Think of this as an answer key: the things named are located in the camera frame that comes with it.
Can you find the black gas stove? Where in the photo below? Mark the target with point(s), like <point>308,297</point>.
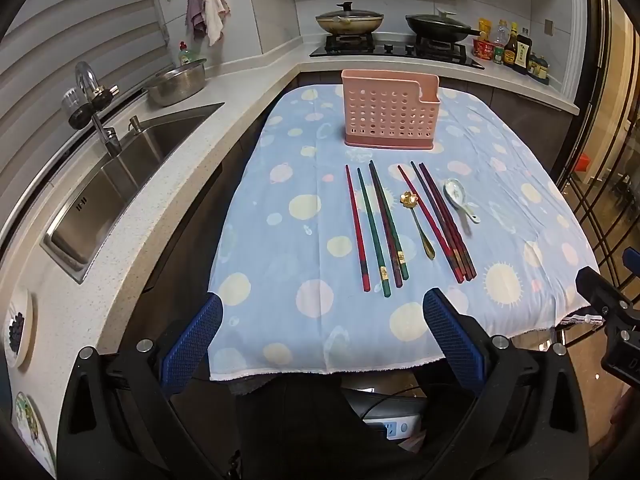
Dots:
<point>390,50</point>

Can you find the sink soap dispenser pump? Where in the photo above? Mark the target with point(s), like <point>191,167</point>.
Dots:
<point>134,125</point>

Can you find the glass sliding door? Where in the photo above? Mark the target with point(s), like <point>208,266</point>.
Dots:
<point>610,110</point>

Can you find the green dish soap bottle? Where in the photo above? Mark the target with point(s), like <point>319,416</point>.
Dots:
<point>185,56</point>

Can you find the white hanging towel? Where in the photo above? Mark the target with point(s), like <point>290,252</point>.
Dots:
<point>215,15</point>

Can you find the small green-capped jar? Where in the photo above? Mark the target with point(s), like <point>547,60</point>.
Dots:
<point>498,54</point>

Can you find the yellow seasoning packet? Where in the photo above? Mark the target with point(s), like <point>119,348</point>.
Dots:
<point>484,27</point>

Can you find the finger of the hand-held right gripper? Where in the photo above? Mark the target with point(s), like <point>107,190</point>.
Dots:
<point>605,300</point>
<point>633,267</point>

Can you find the chrome faucet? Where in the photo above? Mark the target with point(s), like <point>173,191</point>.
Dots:
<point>102,130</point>

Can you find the red chopstick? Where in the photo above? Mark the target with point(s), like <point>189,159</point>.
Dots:
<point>427,220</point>
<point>356,225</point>

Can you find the brown sauce bottle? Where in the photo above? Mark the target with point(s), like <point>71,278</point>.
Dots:
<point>510,50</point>

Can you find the blue dotted tablecloth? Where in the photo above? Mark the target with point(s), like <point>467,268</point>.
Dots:
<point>300,240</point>

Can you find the pink perforated utensil holder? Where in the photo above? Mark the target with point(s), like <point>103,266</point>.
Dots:
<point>385,115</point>

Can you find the white ceramic spoon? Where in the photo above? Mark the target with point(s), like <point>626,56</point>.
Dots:
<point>454,191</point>

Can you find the black frying pan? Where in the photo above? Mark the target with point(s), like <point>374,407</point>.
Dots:
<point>435,27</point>

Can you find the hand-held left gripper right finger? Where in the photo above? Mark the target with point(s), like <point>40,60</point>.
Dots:
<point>452,340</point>

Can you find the white power strip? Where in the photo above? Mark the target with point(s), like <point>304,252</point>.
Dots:
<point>395,427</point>

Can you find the white window blinds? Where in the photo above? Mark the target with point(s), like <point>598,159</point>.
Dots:
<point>75,25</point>

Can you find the steel mixing bowl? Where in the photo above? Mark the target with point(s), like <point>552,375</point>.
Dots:
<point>175,85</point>

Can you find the green chopstick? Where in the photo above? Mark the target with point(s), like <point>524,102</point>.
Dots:
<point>372,232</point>
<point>402,265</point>

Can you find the plate with dark berries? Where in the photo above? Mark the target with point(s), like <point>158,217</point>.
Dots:
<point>17,330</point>

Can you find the stainless steel sink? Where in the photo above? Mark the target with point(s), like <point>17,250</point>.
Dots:
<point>125,175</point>

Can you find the gold flower spoon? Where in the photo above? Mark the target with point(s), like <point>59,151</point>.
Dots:
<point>410,200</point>

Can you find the purple hanging towel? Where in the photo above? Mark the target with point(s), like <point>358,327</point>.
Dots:
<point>195,15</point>

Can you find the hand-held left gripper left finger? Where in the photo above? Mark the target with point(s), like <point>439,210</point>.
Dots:
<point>192,345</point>

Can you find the clear plastic bottle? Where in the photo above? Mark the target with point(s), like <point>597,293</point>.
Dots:
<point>501,32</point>

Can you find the printed plate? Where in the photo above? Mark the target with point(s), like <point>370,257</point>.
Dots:
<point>27,415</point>

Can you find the beige wok with lid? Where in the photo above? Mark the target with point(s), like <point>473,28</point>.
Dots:
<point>350,22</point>

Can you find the wall socket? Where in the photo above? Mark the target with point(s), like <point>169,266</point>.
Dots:
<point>549,27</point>

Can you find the red instant noodle cup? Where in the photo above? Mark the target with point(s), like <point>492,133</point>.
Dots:
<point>482,49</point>

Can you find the small dark jars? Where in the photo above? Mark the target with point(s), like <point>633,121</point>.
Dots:
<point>539,70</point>

